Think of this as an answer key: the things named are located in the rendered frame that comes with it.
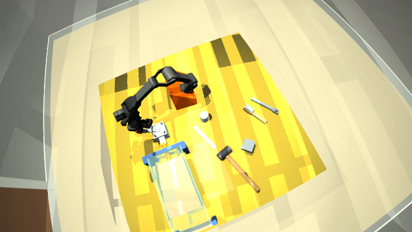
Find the white cylinder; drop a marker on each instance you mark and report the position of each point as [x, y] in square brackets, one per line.
[204, 116]

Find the wooden-handled hammer with black head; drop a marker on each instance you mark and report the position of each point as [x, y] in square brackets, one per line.
[224, 153]

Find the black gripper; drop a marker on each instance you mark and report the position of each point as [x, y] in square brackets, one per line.
[144, 123]

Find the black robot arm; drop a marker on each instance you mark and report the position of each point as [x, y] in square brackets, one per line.
[131, 105]

